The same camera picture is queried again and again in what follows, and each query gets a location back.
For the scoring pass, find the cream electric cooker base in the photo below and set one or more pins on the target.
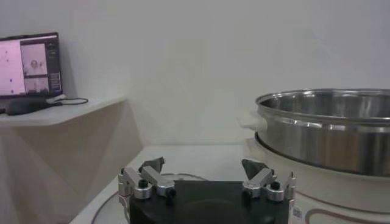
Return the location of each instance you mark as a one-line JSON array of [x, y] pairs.
[[335, 194]]

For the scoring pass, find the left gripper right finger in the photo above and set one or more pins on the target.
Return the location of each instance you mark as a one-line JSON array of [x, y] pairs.
[[260, 179]]

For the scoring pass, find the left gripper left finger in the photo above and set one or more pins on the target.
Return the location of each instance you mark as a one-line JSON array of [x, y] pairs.
[[158, 181]]

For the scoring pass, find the stainless steel steamer basket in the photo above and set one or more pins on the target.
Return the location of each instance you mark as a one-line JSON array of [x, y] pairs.
[[320, 146]]

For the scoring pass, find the round glass pot lid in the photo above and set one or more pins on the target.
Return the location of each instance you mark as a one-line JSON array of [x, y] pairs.
[[114, 210]]

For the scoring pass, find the black oblong device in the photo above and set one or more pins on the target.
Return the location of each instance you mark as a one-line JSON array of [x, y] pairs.
[[27, 107]]

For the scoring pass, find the white side desk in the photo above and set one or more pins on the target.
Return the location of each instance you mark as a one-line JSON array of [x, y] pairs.
[[61, 152]]

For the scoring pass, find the laptop with pink screen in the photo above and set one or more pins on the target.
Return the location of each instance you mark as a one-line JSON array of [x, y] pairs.
[[30, 61]]

